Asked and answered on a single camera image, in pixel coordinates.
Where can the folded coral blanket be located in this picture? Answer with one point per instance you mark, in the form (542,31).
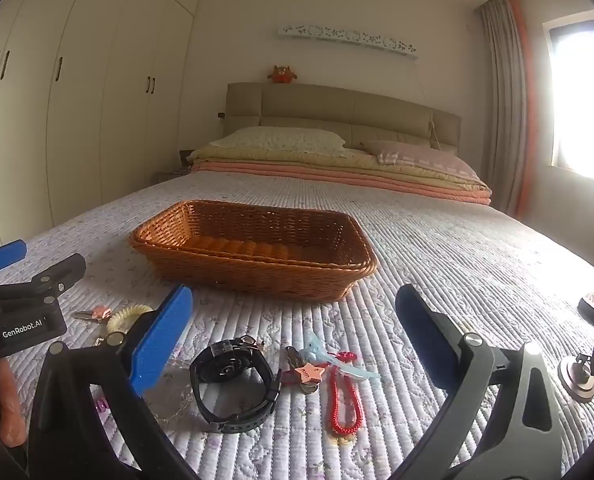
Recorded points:
(327,174)

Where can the round metal phone stand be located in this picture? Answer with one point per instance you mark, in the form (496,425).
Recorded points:
(577,382)

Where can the cream wardrobe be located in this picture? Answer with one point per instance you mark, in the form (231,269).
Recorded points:
(87,90)

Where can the beige padded headboard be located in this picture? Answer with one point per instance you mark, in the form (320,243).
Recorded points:
(327,105)

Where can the brown wicker basket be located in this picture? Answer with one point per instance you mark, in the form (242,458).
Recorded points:
(257,255)

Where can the pink pillow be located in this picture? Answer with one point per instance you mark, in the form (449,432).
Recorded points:
(422,157)

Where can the pale yellow spiral wristband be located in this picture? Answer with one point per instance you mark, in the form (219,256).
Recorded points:
(127,316)

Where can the small gold trinket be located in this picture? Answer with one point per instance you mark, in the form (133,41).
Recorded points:
(345,441)

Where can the lilac quilted bedspread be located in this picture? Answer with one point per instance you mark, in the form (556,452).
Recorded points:
(452,270)

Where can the white floral pillow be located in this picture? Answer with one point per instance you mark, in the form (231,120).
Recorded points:
(282,139)

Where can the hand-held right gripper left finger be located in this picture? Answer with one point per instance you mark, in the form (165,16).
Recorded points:
(162,340)

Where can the white carved wall shelf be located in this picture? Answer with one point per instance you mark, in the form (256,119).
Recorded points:
(347,37)

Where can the orange plush toy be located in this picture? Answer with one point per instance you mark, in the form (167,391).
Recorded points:
(283,75)

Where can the light blue hair clip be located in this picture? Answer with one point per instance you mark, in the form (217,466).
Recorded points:
(344,365)

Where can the dark ribbed object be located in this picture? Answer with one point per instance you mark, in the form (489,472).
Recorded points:
(589,307)

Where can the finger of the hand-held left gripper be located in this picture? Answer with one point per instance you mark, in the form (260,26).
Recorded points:
(52,275)
(7,255)

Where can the folded yellow blanket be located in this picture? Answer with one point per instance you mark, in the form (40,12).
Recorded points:
(297,159)

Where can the grey and orange curtain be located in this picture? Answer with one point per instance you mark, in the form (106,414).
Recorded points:
(507,100)

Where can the person's left hand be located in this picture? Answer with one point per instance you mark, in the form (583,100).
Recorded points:
(11,410)

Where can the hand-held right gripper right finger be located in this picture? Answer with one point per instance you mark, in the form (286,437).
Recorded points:
(427,340)

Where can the pink key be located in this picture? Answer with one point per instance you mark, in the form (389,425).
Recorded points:
(94,314)

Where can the window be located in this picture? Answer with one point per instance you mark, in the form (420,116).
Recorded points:
(584,95)

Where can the keys with pink star tag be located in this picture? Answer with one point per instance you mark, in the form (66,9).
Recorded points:
(304,375)

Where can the black smartwatch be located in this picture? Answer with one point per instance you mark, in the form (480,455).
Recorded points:
(232,370)

